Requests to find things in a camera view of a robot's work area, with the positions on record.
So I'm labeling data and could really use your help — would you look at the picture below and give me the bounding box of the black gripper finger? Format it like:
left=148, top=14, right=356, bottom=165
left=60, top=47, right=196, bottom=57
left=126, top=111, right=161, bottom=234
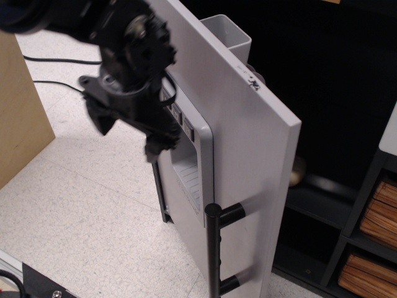
left=145, top=135, right=177, bottom=163
left=83, top=93, right=120, bottom=135

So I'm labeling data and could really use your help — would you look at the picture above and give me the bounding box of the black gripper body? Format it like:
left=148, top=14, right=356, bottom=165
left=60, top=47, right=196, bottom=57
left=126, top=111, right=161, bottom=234
left=79, top=75, right=181, bottom=144

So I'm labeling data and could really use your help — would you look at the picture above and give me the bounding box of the grey toy fridge door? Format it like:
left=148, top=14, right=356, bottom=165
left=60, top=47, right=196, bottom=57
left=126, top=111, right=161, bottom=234
left=152, top=1, right=301, bottom=297

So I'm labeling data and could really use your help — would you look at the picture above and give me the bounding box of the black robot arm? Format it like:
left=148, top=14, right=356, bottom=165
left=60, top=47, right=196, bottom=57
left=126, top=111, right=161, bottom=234
left=1, top=1, right=181, bottom=163

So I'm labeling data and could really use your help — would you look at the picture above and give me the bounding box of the dark grey fridge cabinet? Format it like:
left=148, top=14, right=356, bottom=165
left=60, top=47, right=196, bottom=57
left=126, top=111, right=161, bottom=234
left=180, top=1, right=396, bottom=297

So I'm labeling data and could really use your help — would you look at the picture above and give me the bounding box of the grey water dispenser panel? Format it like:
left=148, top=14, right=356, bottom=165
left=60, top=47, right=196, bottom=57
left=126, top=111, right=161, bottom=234
left=158, top=86, right=213, bottom=227

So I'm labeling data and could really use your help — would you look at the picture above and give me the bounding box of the light wooden board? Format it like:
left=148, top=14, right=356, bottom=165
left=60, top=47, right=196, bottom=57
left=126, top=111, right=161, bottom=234
left=1, top=32, right=55, bottom=187

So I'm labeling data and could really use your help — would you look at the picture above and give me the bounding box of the grey door shelf bin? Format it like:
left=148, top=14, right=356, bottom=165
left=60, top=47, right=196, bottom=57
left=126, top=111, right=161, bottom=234
left=200, top=14, right=252, bottom=65

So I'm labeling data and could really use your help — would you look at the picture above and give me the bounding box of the round beige toy food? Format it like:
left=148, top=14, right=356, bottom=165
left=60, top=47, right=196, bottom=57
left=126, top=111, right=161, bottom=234
left=289, top=156, right=306, bottom=187

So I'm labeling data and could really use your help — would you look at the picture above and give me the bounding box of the dark grey shelf unit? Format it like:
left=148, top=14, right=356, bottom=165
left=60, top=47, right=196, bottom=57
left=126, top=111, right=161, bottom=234
left=319, top=148, right=397, bottom=298

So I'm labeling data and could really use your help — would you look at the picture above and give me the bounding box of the white countertop edge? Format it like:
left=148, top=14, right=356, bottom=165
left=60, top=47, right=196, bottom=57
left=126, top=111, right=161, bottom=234
left=378, top=105, right=397, bottom=156

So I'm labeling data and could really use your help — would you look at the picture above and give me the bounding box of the upper woven storage basket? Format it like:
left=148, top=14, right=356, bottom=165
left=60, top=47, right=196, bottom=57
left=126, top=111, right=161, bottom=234
left=360, top=176, right=396, bottom=249

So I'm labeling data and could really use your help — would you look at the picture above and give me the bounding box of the woven storage basket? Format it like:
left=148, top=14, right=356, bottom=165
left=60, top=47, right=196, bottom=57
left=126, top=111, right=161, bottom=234
left=360, top=176, right=396, bottom=249
left=337, top=254, right=396, bottom=298

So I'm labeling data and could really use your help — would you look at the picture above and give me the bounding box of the lower woven storage basket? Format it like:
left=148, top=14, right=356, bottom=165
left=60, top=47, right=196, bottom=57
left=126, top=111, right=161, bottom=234
left=337, top=254, right=396, bottom=298

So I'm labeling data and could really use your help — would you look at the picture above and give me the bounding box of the black floor cable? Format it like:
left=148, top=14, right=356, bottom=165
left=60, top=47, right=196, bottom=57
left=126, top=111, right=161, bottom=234
left=23, top=54, right=103, bottom=65
left=33, top=79, right=85, bottom=93

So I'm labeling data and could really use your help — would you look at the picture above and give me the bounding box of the black bar door handle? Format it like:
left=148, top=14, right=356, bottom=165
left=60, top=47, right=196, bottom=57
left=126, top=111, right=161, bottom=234
left=204, top=202, right=247, bottom=298

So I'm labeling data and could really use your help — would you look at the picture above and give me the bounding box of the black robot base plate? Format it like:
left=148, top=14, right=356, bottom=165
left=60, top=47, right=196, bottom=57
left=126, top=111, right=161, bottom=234
left=0, top=262, right=78, bottom=298

